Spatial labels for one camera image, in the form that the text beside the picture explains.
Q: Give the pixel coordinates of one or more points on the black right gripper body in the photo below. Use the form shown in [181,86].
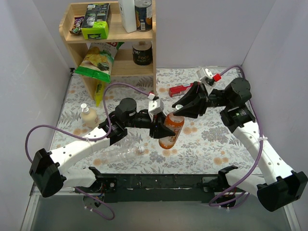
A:
[202,99]

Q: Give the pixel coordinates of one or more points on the purple candy packet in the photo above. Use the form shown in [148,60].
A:
[76,28]

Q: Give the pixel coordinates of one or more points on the beige soap pump bottle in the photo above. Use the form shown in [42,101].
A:
[89,116]

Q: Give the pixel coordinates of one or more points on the orange juice bottle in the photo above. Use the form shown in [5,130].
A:
[175,124]

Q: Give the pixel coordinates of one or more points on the green black box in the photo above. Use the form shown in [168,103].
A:
[96,21]

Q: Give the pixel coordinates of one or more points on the tin can orange label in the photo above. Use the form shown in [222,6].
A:
[143,13]

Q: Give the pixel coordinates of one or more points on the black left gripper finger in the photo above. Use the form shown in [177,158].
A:
[158,130]
[160,116]

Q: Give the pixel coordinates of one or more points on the green cassava chips bag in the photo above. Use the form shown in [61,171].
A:
[99,60]

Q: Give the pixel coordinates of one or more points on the yellow green snack packet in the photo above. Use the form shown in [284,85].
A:
[98,96]

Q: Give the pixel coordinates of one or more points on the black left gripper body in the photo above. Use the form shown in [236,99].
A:
[156,125]

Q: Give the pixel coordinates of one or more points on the black label jar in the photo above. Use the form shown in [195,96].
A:
[142,52]

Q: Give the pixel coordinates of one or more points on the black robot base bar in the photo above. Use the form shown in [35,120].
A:
[156,187]

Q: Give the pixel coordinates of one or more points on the white orange-bottle cap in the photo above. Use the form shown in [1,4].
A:
[178,107]

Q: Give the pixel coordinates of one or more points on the aluminium table edge rail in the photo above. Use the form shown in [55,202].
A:
[32,204]

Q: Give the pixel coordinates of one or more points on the white carton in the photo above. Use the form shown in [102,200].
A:
[127,11]

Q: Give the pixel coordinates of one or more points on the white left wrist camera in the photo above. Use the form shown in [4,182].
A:
[155,105]

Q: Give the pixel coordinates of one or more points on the red toothpaste box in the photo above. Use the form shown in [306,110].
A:
[179,90]

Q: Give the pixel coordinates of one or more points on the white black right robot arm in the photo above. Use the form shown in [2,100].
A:
[270,179]

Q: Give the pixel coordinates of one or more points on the clear bottle lying flat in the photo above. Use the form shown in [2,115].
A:
[124,150]

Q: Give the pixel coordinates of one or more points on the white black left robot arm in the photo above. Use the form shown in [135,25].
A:
[51,170]

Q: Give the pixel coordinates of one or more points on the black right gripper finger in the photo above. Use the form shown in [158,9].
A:
[191,108]
[197,91]

